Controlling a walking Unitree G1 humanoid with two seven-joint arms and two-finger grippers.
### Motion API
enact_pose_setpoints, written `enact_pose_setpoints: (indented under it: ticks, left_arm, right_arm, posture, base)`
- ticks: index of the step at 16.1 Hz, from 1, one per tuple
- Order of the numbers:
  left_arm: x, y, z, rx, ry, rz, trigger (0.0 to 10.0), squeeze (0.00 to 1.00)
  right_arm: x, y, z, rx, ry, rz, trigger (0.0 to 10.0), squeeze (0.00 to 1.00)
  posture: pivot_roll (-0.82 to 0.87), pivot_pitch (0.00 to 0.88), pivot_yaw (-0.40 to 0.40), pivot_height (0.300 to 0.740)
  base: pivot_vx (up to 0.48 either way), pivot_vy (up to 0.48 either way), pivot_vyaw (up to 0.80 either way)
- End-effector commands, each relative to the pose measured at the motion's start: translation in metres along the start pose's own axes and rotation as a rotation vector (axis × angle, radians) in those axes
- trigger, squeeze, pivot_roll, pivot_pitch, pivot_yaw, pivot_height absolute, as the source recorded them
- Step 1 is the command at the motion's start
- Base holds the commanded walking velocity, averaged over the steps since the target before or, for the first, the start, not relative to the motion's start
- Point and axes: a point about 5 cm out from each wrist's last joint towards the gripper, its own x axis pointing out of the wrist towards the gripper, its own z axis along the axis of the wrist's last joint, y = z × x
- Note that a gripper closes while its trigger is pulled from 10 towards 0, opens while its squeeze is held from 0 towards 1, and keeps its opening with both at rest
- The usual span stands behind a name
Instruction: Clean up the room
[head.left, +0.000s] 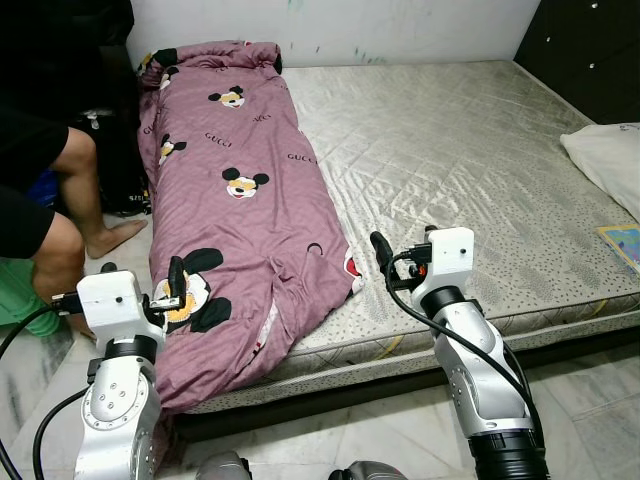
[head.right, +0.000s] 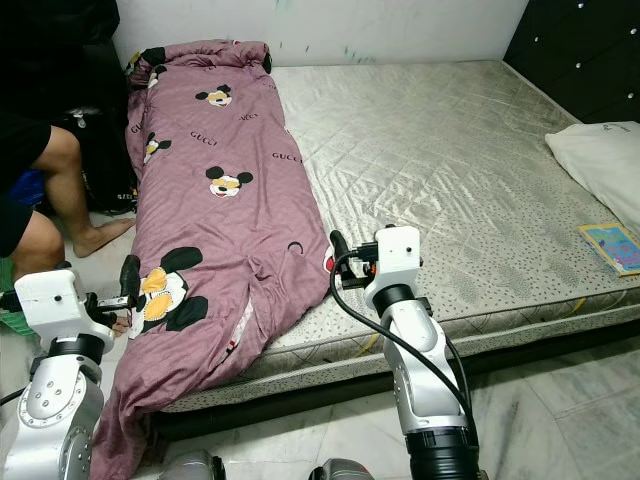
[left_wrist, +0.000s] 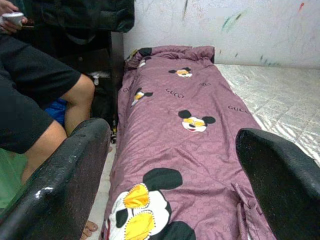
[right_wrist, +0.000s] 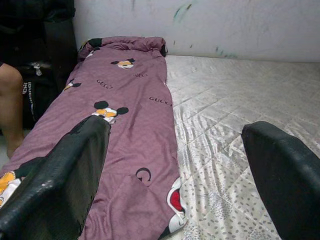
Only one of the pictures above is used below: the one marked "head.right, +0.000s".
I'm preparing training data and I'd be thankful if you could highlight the colourful children's book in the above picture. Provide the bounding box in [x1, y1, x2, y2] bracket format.
[577, 221, 640, 277]

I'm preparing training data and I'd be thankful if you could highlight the white pillow with black writing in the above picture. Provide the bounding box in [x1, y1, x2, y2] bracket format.
[544, 121, 640, 232]

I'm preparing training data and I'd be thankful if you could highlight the green plastic stool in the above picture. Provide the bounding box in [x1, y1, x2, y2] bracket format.
[0, 256, 29, 339]

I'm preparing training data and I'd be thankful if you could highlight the person in black clothes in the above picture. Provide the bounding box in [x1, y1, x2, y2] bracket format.
[0, 0, 137, 301]

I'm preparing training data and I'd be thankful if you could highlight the black bag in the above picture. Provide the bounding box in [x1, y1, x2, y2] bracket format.
[75, 40, 137, 214]

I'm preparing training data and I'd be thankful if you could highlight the grey quilted mattress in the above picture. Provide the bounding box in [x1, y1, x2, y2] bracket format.
[155, 58, 640, 416]

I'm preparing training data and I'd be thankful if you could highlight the grey left robot leg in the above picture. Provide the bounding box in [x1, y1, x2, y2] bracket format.
[158, 451, 225, 480]

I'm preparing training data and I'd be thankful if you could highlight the grey robot leg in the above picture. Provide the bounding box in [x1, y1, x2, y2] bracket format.
[158, 451, 225, 480]
[308, 457, 378, 480]

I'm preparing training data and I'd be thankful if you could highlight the grey right robot leg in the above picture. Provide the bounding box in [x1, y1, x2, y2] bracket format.
[308, 457, 378, 480]

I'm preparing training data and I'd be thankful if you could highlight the dark tufted headboard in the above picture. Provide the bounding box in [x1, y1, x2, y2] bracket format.
[502, 0, 640, 127]

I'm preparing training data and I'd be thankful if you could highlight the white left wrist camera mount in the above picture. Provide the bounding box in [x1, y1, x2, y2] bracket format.
[14, 267, 97, 343]

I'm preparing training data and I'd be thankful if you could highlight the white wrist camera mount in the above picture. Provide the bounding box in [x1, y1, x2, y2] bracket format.
[14, 267, 97, 343]
[374, 224, 424, 292]

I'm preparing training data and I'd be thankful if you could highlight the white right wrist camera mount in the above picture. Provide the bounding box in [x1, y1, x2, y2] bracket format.
[374, 224, 424, 292]

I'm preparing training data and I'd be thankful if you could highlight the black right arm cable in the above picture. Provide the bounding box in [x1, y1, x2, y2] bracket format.
[330, 250, 476, 421]

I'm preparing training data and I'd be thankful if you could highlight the black bed frame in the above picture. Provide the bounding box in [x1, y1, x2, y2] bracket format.
[148, 320, 640, 443]

